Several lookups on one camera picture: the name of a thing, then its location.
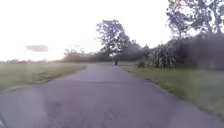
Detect large dark tree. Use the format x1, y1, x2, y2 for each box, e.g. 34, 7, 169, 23
95, 19, 132, 63

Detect distant low trees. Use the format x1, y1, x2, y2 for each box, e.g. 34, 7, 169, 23
59, 48, 112, 64

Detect grey asphalt road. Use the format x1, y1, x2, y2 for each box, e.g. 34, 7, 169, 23
0, 63, 224, 128

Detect spiky-leaved bush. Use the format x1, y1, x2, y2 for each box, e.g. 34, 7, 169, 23
148, 44, 178, 69

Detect grass field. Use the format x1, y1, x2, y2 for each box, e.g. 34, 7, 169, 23
0, 62, 87, 93

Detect grass strip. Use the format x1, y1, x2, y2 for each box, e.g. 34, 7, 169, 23
121, 64, 224, 118

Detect dark thicket of bushes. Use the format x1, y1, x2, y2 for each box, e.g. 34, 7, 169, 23
135, 32, 224, 71

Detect tall trees with thin crowns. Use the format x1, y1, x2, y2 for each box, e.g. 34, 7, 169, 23
165, 0, 224, 40

